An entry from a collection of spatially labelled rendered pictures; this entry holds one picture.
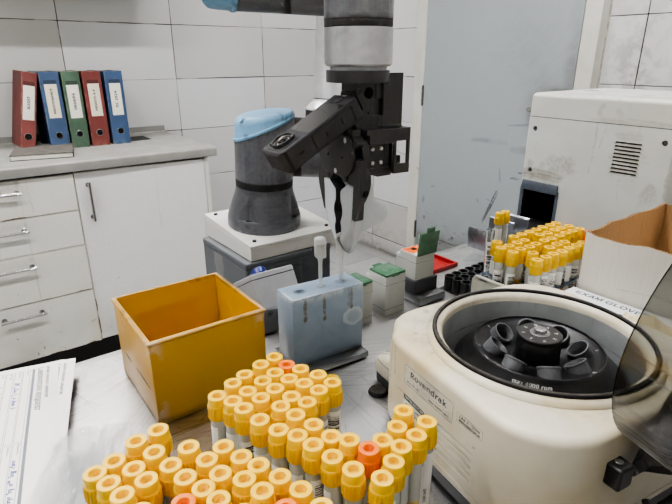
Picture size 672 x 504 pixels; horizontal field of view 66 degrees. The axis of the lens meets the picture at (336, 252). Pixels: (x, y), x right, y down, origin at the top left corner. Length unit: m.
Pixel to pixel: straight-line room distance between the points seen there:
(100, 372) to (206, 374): 0.17
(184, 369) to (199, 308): 0.14
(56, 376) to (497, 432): 0.50
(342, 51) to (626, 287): 0.46
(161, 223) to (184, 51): 1.02
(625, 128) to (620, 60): 1.48
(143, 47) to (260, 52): 0.66
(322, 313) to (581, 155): 0.63
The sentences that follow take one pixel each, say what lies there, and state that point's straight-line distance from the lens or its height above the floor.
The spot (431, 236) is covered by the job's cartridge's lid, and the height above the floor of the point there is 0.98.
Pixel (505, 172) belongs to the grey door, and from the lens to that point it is 2.73.
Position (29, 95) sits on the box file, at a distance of 2.50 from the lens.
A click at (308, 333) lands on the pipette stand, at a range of 0.64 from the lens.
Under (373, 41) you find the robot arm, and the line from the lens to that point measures 0.58.
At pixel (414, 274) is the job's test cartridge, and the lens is 0.83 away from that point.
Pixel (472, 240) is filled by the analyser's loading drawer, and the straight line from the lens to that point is 1.03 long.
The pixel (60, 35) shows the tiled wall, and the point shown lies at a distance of 2.83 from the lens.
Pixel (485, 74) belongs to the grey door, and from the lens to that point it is 2.79.
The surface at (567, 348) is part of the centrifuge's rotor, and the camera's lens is 0.55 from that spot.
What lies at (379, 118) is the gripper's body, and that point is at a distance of 0.62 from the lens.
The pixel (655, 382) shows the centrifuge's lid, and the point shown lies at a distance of 0.34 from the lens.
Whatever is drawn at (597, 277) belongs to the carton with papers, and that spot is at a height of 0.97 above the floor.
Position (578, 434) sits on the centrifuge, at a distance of 0.43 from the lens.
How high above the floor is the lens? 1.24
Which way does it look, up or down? 20 degrees down
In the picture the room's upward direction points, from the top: straight up
